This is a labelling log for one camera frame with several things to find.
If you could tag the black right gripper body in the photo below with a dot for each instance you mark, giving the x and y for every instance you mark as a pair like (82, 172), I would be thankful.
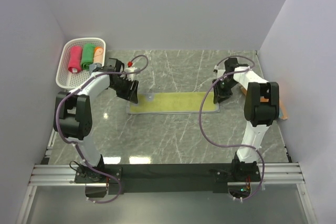
(223, 87)

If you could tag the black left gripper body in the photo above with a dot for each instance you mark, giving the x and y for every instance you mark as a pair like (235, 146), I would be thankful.
(123, 88)

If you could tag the grey yellow frog towel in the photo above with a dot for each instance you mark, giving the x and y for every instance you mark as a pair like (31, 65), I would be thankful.
(167, 103)

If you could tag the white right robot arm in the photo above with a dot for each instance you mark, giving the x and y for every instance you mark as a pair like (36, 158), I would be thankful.
(261, 108)

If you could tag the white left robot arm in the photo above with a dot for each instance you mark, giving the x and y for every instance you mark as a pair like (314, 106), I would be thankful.
(73, 115)

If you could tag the blue patterned rolled towel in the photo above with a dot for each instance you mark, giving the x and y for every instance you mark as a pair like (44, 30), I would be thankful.
(94, 67)

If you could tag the orange rolled towel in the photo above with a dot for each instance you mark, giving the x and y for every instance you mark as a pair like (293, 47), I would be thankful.
(98, 55)

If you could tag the green rolled towel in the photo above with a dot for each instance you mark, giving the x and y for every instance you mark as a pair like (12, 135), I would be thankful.
(87, 56)

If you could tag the pink rolled towel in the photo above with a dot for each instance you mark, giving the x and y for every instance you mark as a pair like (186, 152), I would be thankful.
(75, 59)

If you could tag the white plastic basket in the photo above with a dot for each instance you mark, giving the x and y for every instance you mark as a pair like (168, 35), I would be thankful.
(66, 79)

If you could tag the orange patterned towel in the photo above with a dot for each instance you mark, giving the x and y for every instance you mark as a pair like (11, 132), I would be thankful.
(283, 114)

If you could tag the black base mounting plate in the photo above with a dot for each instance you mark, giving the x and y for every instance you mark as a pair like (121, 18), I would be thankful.
(162, 178)

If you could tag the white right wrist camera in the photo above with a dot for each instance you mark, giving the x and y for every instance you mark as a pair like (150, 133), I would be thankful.
(218, 71)

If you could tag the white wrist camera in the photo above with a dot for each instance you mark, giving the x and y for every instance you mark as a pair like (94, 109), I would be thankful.
(130, 71)
(218, 71)

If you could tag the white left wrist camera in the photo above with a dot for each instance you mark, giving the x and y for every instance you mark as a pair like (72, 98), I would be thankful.
(130, 71)

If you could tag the aluminium rail frame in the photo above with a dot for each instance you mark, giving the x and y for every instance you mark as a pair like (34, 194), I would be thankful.
(165, 139)

